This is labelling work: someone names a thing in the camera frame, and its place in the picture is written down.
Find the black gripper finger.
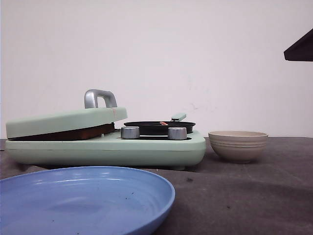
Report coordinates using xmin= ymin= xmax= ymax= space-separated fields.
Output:
xmin=284 ymin=29 xmax=313 ymax=61

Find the beige ribbed ceramic bowl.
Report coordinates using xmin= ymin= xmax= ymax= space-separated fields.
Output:
xmin=208 ymin=131 xmax=268 ymax=163

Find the breakfast maker hinged lid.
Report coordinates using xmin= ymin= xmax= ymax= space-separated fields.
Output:
xmin=6 ymin=89 xmax=127 ymax=139

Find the white bread slice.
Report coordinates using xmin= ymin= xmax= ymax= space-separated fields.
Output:
xmin=8 ymin=123 xmax=115 ymax=141

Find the mint green breakfast maker base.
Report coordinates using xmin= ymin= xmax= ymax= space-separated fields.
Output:
xmin=5 ymin=131 xmax=206 ymax=167

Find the right silver control knob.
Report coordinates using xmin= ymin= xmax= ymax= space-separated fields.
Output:
xmin=168 ymin=127 xmax=187 ymax=140

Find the silver control knob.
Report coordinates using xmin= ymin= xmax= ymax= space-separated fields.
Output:
xmin=168 ymin=127 xmax=187 ymax=140
xmin=120 ymin=126 xmax=140 ymax=140

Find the left silver control knob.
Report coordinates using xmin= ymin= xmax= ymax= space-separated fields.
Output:
xmin=120 ymin=126 xmax=140 ymax=140

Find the blue plastic plate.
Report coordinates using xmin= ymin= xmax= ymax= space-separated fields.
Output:
xmin=0 ymin=166 xmax=176 ymax=235

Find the black frying pan green handle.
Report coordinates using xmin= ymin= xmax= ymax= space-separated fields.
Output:
xmin=124 ymin=113 xmax=196 ymax=136

